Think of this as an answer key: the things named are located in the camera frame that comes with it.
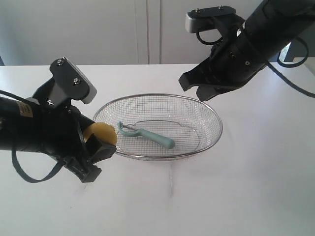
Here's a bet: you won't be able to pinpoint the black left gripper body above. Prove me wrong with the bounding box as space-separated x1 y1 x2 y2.
31 103 101 183

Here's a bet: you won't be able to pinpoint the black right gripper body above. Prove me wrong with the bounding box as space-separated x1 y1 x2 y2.
209 24 267 84

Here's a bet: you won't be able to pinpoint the yellow lemon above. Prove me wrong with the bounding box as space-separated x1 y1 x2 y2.
83 122 117 146

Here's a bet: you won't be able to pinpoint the teal handled peeler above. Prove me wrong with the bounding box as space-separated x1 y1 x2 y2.
118 121 175 149

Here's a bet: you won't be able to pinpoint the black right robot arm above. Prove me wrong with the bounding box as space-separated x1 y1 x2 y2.
179 0 315 101

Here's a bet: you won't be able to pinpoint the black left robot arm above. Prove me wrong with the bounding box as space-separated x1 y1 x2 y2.
0 98 117 183

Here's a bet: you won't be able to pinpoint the white side table corner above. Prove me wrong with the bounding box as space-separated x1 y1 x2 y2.
293 57 315 75

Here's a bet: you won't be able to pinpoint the white cabinet doors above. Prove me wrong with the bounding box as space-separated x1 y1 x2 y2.
0 0 259 65

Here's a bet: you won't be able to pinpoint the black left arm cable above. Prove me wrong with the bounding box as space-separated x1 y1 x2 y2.
11 149 62 184

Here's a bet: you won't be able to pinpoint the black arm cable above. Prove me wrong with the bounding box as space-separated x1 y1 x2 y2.
11 149 62 184
264 36 315 98

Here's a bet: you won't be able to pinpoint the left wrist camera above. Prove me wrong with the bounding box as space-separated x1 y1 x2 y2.
27 57 97 109

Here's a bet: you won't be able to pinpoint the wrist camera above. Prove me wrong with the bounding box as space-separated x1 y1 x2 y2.
185 5 245 46
27 57 97 109

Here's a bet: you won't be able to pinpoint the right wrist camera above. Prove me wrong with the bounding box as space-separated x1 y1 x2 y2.
185 5 245 46

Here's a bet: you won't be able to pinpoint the window with dark frame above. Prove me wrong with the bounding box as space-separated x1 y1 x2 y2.
279 40 307 63

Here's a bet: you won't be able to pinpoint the oval wire mesh basket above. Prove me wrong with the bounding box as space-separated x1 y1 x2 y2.
93 93 223 161

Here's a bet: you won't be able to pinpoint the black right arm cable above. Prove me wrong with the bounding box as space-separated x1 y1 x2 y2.
264 36 315 98

